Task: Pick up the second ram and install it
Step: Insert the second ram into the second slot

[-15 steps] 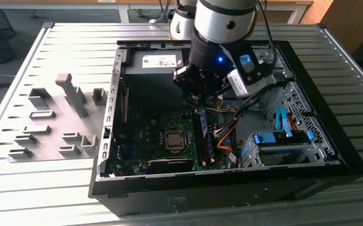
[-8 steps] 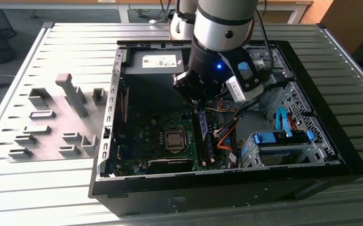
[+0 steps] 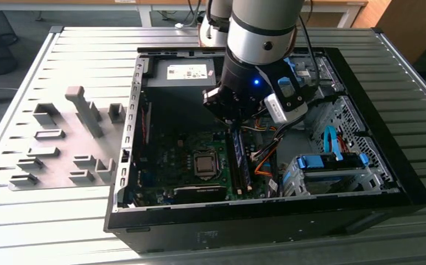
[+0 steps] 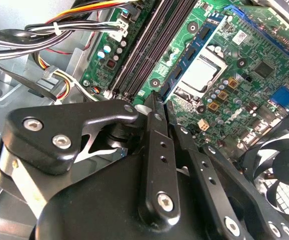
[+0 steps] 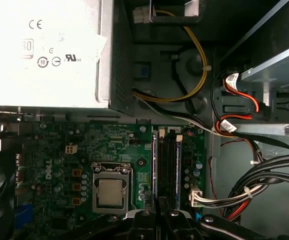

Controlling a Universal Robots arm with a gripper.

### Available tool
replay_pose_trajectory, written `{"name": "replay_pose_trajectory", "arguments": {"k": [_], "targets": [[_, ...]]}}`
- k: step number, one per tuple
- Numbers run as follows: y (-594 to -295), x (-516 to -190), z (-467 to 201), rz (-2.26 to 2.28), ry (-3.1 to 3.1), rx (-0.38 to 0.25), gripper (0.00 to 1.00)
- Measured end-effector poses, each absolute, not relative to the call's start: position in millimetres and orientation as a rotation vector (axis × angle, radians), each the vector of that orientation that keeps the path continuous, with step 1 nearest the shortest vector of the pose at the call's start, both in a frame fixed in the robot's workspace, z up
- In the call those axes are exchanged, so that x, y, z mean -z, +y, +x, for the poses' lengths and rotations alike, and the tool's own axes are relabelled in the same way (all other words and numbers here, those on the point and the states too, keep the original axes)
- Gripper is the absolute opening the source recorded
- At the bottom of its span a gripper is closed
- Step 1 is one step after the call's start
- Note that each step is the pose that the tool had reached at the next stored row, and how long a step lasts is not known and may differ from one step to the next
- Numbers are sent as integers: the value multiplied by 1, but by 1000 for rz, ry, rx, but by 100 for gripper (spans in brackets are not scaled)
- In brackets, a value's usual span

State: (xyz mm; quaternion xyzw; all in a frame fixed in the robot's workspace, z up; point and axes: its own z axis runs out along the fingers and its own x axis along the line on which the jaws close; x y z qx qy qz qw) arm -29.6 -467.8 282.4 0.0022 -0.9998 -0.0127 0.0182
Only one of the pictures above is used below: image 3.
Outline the CPU socket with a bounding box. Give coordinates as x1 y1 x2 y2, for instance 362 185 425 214
191 149 223 180

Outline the green motherboard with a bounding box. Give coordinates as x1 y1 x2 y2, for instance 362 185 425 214
134 128 273 206

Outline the black wire bundle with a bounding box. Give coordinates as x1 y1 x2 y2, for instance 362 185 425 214
251 95 338 163

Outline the white power supply label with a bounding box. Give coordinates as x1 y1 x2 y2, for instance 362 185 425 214
166 63 214 81

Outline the grey parts rack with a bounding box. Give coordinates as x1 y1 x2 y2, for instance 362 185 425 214
7 86 127 193

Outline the grey metal drive cage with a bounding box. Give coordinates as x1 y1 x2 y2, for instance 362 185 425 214
294 54 346 118

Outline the grey metal disk bay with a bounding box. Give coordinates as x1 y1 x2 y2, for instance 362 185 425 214
279 153 401 197

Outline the tan wooden panel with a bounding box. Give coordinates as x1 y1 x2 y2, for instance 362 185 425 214
353 0 393 28

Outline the tall blue disk carrier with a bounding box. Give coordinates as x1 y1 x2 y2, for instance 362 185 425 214
282 55 303 85

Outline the orange flat wire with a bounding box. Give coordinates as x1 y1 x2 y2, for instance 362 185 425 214
254 158 274 177

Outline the light blue wire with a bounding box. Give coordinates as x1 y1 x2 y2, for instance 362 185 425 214
323 125 343 161

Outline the black RAM slot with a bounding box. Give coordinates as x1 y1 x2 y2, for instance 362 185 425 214
225 129 239 195

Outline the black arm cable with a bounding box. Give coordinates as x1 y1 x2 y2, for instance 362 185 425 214
298 15 326 86

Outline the brown wooden cabinet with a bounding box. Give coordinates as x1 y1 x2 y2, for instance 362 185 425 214
377 0 426 64

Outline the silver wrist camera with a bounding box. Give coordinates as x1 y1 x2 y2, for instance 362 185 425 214
265 93 310 124

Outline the black graphics card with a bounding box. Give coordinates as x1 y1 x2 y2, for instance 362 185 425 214
173 185 229 204

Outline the black PC case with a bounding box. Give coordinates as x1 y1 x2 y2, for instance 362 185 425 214
103 46 426 254

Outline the coloured power wire bundle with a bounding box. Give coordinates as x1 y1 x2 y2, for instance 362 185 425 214
242 125 278 133

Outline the blue RAM stick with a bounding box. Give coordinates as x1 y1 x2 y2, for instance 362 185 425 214
231 127 253 192

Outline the hard disk in blue carrier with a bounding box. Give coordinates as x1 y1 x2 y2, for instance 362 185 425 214
295 153 369 173

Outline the white frame desk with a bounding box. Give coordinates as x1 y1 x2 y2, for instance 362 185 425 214
137 0 369 28

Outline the black camera bracket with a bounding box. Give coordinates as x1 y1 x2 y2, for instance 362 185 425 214
254 62 306 113

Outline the silver CPU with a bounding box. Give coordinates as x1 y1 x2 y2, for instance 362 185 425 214
197 156 217 173

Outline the dark grey power supply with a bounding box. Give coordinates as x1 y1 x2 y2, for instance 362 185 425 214
145 58 225 130

